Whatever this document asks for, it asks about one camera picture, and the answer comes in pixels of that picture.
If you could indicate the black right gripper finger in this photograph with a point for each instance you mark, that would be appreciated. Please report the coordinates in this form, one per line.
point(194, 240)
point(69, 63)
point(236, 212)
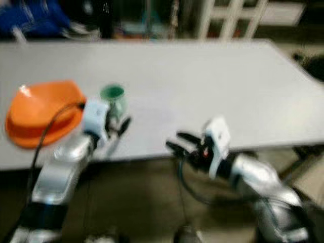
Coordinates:
point(177, 149)
point(187, 136)

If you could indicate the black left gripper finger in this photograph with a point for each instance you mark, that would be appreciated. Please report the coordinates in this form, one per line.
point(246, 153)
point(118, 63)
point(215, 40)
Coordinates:
point(125, 125)

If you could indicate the green cup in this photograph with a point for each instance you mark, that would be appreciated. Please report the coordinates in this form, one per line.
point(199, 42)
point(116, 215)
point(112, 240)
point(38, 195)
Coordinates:
point(114, 93)

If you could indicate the orange plastic bowl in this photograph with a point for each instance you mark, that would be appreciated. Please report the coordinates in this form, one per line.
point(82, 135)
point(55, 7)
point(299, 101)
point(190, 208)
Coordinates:
point(40, 104)

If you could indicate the orange plastic plate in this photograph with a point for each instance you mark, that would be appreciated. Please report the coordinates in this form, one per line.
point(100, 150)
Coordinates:
point(30, 139)

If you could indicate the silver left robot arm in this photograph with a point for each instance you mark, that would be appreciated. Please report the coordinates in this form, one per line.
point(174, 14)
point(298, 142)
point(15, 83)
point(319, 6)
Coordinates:
point(55, 177)

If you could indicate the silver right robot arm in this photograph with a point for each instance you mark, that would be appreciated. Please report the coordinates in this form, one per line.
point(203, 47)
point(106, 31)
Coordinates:
point(258, 177)

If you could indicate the white and black object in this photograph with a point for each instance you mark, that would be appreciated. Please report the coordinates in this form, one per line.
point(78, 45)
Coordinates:
point(81, 32)

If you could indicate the black bulky bag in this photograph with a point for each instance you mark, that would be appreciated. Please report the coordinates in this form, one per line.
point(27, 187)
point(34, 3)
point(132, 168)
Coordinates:
point(104, 15)

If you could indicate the white glass door cabinet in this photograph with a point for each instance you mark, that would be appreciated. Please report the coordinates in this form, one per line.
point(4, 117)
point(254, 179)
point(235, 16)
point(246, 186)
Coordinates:
point(248, 17)

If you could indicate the blue bag white stripes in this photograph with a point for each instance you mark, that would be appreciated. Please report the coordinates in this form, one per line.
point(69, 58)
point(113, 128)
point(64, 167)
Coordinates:
point(35, 17)

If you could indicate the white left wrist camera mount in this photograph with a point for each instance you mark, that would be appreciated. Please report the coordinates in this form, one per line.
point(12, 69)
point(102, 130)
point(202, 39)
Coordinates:
point(95, 116)

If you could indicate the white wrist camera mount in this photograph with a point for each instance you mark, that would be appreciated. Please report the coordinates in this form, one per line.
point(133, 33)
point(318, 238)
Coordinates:
point(95, 116)
point(217, 136)

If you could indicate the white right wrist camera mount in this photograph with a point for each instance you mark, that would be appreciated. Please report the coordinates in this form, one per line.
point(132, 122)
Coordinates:
point(217, 136)

